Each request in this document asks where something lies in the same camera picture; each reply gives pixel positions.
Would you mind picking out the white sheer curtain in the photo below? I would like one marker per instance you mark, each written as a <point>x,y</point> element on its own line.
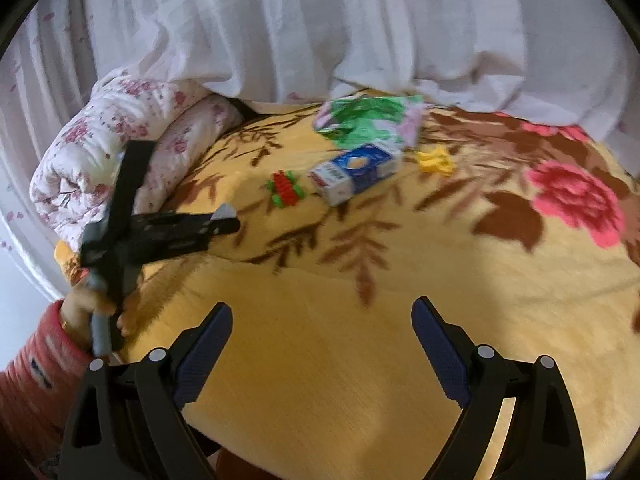
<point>300,25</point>

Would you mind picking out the folded floral quilt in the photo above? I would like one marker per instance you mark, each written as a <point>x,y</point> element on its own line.
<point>125,130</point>

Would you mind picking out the crumpled green pink wrapper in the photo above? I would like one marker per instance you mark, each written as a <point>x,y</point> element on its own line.
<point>367,117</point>

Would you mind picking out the red green toy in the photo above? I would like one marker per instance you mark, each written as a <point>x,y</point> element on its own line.
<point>285,189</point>

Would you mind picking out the person's left forearm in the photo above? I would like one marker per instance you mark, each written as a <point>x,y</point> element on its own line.
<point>35,385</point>

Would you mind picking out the person's left hand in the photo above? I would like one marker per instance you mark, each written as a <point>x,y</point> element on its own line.
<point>80,312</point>

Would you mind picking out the blue white milk carton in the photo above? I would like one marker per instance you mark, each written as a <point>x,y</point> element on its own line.
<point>357,172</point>

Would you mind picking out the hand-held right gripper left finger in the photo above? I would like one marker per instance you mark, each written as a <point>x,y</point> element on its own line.
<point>205,355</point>

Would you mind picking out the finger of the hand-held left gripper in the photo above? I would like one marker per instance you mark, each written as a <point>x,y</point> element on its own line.
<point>190,232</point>

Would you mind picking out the yellow floral plush blanket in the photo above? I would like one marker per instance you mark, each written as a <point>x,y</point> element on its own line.
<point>350,385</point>

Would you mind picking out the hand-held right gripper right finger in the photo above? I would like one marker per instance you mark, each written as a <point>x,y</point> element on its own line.
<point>442,355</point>

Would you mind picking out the yellow toy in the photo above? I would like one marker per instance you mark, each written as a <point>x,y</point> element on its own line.
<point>436,161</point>

